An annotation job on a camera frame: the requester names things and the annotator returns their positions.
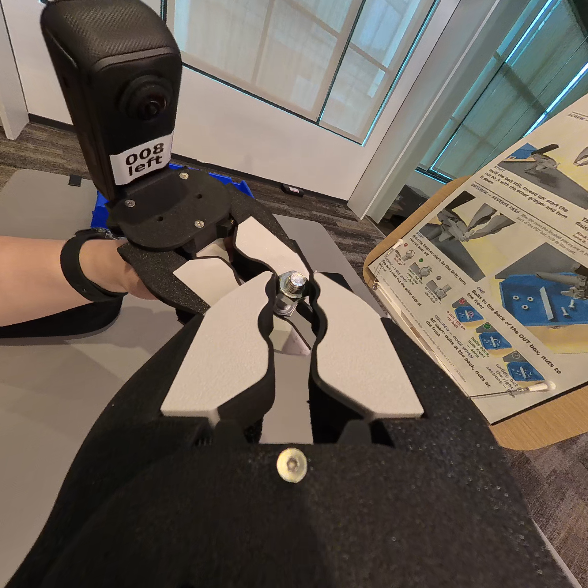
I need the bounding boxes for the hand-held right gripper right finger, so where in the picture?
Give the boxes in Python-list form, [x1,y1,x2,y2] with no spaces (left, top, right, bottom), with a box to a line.
[309,272,424,444]

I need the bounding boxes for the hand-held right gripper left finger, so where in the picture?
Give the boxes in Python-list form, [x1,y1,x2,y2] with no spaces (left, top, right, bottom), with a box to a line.
[160,271,277,444]

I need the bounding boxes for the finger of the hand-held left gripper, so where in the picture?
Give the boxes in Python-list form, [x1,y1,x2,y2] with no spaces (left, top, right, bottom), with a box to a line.
[232,217,318,277]
[174,256,314,358]

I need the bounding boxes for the silver hex bolt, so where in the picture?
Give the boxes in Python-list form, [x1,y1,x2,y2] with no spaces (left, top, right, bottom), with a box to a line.
[274,272,308,318]

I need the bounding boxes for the blue plastic bin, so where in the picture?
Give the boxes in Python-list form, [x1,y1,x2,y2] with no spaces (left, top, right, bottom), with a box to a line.
[90,162,254,229]

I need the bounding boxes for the person's left forearm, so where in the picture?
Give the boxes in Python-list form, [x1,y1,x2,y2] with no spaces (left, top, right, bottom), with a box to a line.
[0,235,88,328]

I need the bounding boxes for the person's left hand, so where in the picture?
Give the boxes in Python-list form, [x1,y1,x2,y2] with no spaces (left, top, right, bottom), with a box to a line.
[80,238,159,301]

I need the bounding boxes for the black wristband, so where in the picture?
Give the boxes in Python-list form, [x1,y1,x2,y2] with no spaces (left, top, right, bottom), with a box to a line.
[60,228,128,303]

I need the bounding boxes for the large paned window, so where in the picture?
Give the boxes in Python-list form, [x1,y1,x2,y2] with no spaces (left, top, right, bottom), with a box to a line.
[163,0,437,147]

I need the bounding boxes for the printed instruction sheet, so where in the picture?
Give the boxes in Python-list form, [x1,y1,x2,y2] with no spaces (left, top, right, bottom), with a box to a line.
[369,108,588,425]

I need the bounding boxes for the tall glass window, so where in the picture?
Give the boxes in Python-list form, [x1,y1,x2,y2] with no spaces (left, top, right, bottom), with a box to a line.
[416,0,588,184]

